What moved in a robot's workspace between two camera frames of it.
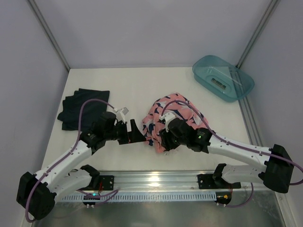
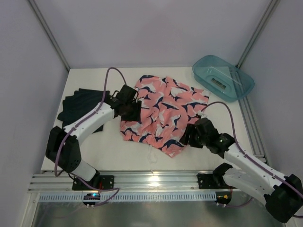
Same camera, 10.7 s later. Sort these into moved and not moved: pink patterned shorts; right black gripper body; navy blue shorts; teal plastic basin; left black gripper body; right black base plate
Moved: left black gripper body; right black gripper body; pink patterned shorts
Not moved: teal plastic basin; navy blue shorts; right black base plate
